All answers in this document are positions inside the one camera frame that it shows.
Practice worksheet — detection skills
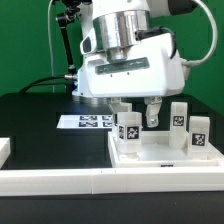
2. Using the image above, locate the white marker base plate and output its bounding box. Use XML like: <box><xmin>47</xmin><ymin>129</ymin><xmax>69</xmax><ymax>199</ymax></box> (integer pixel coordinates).
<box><xmin>57</xmin><ymin>115</ymin><xmax>113</xmax><ymax>129</ymax></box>

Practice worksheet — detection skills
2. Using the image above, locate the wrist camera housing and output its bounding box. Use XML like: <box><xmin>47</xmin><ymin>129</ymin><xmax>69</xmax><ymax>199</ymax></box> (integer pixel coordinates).
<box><xmin>80</xmin><ymin>29</ymin><xmax>97</xmax><ymax>56</ymax></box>

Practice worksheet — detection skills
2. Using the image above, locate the white front fence bar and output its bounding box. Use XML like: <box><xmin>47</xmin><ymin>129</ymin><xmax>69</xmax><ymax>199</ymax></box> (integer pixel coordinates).
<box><xmin>0</xmin><ymin>166</ymin><xmax>224</xmax><ymax>196</ymax></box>

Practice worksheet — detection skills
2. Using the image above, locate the white left fence bar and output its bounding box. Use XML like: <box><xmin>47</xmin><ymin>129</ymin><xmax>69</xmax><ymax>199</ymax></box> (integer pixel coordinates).
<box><xmin>0</xmin><ymin>138</ymin><xmax>11</xmax><ymax>169</ymax></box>

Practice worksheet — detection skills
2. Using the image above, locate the white right fence bar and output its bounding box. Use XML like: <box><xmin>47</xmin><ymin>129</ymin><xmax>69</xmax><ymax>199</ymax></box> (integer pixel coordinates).
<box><xmin>208</xmin><ymin>144</ymin><xmax>224</xmax><ymax>167</ymax></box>

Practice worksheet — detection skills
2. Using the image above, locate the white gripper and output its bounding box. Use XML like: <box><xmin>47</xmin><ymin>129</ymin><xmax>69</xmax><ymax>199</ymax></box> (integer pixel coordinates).
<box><xmin>81</xmin><ymin>33</ymin><xmax>185</xmax><ymax>128</ymax></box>

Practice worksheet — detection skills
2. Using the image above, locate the white fence bar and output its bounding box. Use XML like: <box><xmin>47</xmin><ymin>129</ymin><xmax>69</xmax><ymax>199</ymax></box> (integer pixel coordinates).
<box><xmin>208</xmin><ymin>144</ymin><xmax>224</xmax><ymax>167</ymax></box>
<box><xmin>0</xmin><ymin>166</ymin><xmax>224</xmax><ymax>196</ymax></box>
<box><xmin>0</xmin><ymin>138</ymin><xmax>11</xmax><ymax>169</ymax></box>

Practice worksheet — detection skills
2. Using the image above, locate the white cable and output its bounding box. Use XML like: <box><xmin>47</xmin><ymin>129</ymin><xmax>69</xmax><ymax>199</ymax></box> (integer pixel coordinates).
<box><xmin>47</xmin><ymin>0</ymin><xmax>56</xmax><ymax>94</ymax></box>

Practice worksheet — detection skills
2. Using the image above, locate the black cable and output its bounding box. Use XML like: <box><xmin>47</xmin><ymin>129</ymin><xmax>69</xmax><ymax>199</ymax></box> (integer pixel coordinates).
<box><xmin>19</xmin><ymin>75</ymin><xmax>76</xmax><ymax>94</ymax></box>

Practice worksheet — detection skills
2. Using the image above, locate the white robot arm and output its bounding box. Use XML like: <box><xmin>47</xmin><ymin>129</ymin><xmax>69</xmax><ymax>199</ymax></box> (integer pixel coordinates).
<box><xmin>74</xmin><ymin>0</ymin><xmax>196</xmax><ymax>127</ymax></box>

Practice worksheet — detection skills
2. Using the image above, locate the white square table top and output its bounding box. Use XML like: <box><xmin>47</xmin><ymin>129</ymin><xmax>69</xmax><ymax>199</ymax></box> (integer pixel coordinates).
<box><xmin>108</xmin><ymin>131</ymin><xmax>218</xmax><ymax>168</ymax></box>

